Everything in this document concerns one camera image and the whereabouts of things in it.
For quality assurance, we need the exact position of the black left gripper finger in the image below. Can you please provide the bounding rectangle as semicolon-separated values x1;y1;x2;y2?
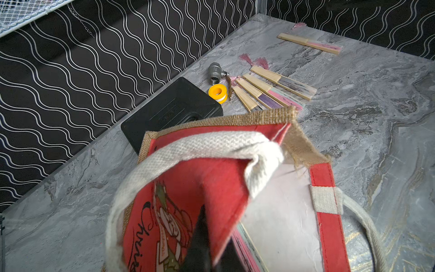
180;206;245;272

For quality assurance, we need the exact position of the red jute tote bag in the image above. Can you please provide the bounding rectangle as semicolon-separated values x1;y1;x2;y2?
103;107;387;272

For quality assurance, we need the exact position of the bamboo fan floral white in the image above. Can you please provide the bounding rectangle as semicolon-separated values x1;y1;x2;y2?
232;86;262;113

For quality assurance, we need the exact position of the bamboo fan pink stripe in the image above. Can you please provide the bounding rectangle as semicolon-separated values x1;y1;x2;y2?
277;33;343;55

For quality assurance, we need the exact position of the bamboo fan purple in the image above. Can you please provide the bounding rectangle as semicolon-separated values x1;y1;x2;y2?
236;78;282;109

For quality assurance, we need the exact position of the bamboo fan grey floral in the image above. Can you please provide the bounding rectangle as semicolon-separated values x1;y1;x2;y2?
250;65;317;101

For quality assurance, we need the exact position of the folding fans bundle in bag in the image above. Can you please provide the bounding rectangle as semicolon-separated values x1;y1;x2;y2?
232;223;268;272

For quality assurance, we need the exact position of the black plastic tool case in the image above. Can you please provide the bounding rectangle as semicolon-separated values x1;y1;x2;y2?
121;77;223;154

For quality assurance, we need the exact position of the yellow thread seal tape spool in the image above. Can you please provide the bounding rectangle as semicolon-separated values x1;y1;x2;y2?
208;84;228;104

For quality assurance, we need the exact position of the steel ball valve brown handle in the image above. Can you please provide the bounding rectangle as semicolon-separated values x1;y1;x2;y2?
208;62;232;102

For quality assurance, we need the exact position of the aluminium frame corner post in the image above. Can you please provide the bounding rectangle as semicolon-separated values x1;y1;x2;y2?
255;0;267;15

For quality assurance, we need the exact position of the white wire mesh basket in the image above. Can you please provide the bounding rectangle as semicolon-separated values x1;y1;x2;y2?
0;0;73;37

